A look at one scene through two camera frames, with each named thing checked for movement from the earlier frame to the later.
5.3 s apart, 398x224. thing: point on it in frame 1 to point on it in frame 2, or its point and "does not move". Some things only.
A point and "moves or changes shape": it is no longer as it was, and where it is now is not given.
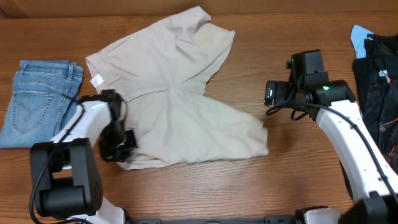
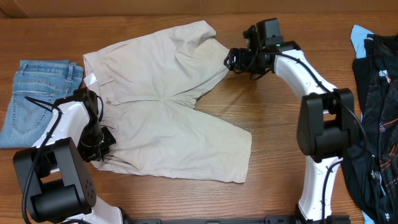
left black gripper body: x=116 y=144 to x=96 y=141
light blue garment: x=357 y=35 does not move
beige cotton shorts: x=161 y=71 moves or changes shape
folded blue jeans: x=45 y=94 does not move
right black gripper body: x=284 y=96 to x=249 y=63
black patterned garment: x=376 y=77 does not move
